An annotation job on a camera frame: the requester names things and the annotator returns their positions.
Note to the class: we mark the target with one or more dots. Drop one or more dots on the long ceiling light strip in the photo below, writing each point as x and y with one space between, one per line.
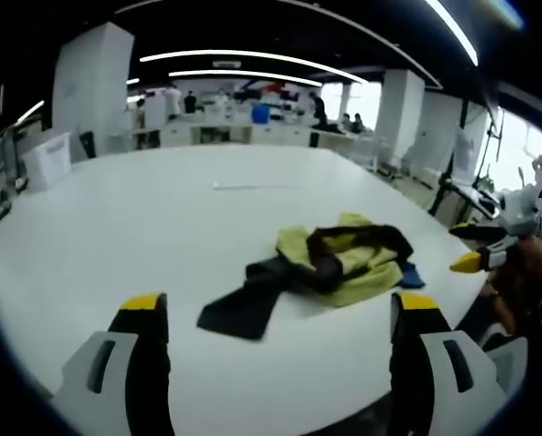
252 54

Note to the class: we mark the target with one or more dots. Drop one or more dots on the blue bin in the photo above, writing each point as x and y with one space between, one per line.
261 114

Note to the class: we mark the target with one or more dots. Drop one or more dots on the blue cloth piece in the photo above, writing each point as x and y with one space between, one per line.
413 276

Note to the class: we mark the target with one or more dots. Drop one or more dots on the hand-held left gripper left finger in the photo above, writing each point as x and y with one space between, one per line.
116 372

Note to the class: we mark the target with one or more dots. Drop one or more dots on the white counter row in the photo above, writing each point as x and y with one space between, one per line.
234 132

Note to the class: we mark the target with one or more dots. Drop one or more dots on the black metal stand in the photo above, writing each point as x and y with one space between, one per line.
488 159

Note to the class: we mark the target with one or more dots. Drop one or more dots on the short ceiling light strip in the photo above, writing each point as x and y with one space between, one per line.
243 75

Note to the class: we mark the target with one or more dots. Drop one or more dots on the dark office chair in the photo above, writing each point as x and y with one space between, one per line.
88 145

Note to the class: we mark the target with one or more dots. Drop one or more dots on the yellow-green and black garment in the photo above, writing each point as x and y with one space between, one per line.
357 272

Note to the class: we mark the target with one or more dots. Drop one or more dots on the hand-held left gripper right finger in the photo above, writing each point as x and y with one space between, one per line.
443 377

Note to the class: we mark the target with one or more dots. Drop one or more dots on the white storage box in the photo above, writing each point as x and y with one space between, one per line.
48 161

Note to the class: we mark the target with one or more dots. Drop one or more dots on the bright ceiling light strip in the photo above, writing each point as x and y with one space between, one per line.
454 29

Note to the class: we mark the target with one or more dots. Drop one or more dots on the dark equipment stand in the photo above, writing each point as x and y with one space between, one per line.
7 172

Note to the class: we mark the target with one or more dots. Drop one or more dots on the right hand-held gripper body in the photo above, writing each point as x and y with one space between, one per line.
522 213

